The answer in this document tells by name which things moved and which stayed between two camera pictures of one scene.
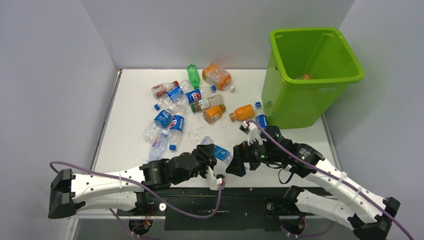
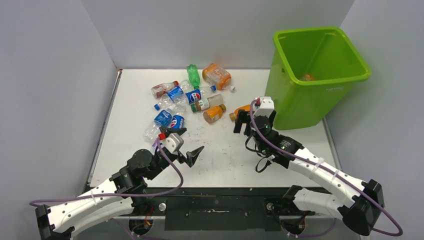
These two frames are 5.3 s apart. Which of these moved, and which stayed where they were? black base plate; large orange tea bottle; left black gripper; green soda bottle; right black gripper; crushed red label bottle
Moved: right black gripper; left black gripper
Stayed: crushed red label bottle; green soda bottle; black base plate; large orange tea bottle
